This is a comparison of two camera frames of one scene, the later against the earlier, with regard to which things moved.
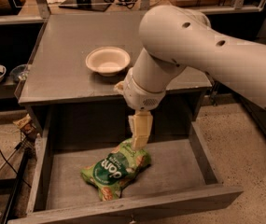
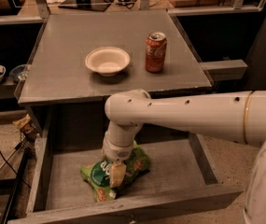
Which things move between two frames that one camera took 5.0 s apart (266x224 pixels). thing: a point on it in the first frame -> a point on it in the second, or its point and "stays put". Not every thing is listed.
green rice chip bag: [110, 171] stays put
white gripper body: [141, 96] -> [118, 152]
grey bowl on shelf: [20, 73] stays put
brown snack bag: [25, 123] stays put
